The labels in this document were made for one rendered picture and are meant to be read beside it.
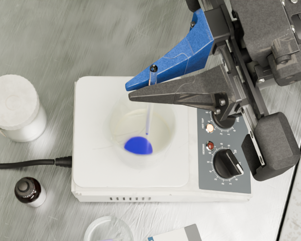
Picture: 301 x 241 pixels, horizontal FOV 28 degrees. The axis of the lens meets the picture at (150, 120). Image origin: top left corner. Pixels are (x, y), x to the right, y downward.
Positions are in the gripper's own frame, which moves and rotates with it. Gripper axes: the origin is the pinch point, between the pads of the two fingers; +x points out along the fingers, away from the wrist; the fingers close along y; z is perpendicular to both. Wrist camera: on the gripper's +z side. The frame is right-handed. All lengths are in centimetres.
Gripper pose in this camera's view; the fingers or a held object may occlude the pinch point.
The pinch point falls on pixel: (170, 79)
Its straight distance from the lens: 45.8
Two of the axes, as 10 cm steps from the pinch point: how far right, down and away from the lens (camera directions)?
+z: 0.3, -2.6, -9.7
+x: -9.5, 3.0, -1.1
